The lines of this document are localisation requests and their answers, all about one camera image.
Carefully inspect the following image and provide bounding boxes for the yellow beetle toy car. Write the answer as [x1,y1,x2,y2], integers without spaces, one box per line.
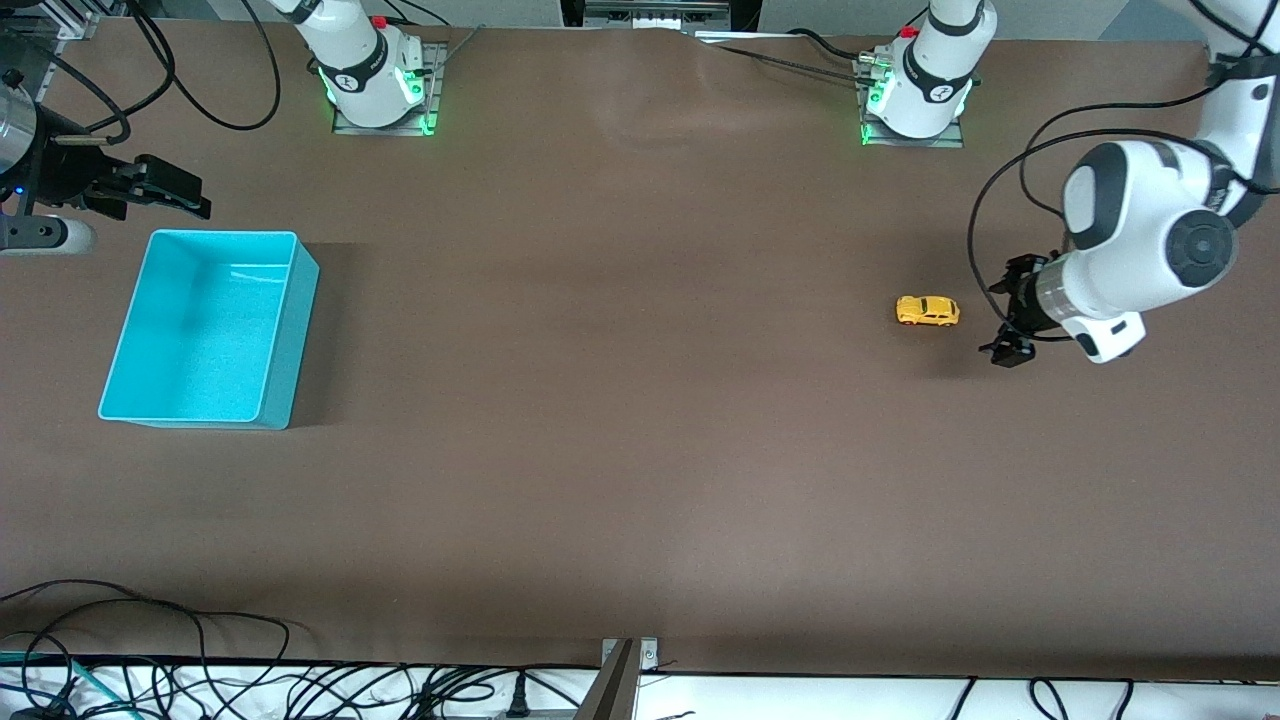
[895,295,961,328]

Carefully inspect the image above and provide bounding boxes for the turquoise plastic bin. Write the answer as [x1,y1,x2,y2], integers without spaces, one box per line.
[97,229,321,432]

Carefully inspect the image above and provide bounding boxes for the aluminium beam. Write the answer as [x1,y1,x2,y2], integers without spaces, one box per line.
[574,640,642,720]

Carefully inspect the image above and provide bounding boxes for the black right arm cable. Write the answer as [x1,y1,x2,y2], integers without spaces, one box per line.
[20,0,283,134]

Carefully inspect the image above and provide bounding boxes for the aluminium frame post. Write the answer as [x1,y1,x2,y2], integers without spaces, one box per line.
[0,0,113,43]

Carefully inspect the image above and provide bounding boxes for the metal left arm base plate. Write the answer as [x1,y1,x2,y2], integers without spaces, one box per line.
[855,55,967,150]

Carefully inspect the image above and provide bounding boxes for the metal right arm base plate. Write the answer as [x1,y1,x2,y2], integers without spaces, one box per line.
[331,42,447,137]

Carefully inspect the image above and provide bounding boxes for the grey thin cable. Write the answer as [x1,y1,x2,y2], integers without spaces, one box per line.
[428,24,489,77]

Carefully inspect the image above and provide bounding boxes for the black base cable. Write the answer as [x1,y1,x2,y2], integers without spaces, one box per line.
[690,28,879,93]

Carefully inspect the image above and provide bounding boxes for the long looping black cable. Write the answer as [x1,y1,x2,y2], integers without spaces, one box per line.
[0,578,294,720]

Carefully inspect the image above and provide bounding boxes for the metal bracket plate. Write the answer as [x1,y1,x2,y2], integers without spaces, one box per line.
[601,636,660,674]

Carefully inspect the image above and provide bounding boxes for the teal cable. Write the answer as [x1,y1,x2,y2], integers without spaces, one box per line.
[0,650,103,720]

